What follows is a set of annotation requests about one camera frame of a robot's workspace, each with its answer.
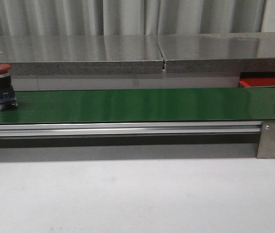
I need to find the green conveyor belt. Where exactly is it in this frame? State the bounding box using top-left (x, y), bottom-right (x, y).
top-left (0, 87), bottom-right (275, 124)

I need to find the aluminium conveyor frame rail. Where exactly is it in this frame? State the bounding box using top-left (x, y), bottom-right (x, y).
top-left (0, 121), bottom-right (262, 137)

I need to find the grey curtain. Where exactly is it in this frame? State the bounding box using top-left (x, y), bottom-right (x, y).
top-left (0, 0), bottom-right (275, 35)

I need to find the right grey stone slab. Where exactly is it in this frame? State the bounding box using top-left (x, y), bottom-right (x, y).
top-left (157, 32), bottom-right (275, 73)

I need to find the steel conveyor support bracket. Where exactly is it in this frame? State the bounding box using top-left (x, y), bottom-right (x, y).
top-left (257, 121), bottom-right (275, 159)

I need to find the left grey stone slab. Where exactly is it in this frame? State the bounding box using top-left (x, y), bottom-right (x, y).
top-left (0, 35), bottom-right (163, 75)

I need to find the grey stone slab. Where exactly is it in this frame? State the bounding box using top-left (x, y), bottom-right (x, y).
top-left (0, 35), bottom-right (163, 75)
top-left (157, 32), bottom-right (275, 73)

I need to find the red plastic bin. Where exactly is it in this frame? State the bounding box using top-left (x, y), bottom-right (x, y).
top-left (239, 72), bottom-right (275, 87)

